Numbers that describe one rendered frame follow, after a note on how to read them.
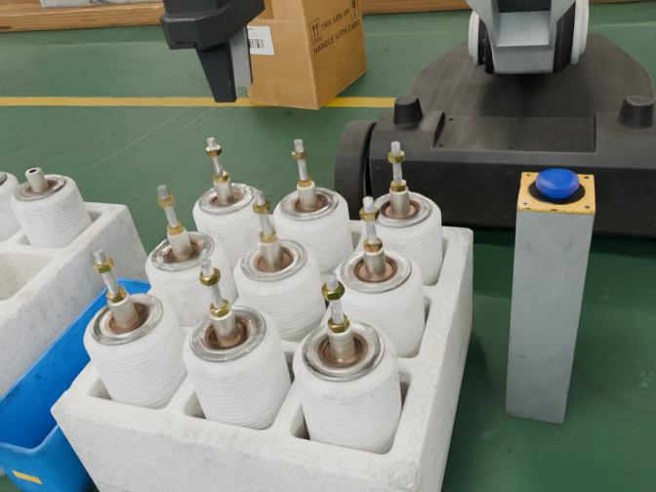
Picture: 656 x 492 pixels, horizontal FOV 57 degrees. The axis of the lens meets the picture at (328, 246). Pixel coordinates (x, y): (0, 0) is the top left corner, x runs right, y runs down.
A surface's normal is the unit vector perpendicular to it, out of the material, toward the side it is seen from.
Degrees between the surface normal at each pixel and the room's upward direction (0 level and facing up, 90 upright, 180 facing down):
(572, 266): 90
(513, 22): 54
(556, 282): 90
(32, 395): 88
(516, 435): 0
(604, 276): 0
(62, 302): 90
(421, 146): 46
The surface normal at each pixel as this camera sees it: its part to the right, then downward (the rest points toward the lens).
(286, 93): -0.50, 0.54
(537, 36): -0.33, 0.00
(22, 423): 0.93, 0.06
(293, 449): -0.13, -0.81
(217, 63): -0.27, 0.59
